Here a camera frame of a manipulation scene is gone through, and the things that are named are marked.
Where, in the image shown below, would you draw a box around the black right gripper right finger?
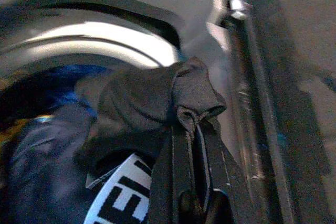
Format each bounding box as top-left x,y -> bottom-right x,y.
202,119 -> 253,224

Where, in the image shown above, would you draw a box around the dark washing machine door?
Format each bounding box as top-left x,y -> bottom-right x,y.
223,0 -> 336,224

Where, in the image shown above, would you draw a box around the dark blue clothes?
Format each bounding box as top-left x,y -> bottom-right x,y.
0,63 -> 106,224

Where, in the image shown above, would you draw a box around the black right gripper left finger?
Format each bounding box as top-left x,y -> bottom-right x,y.
148,126 -> 197,224

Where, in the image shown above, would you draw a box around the black garment white lettered band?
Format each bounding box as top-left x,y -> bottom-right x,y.
75,56 -> 228,224

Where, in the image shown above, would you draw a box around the white front-load washing machine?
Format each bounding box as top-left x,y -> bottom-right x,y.
0,0 -> 253,156

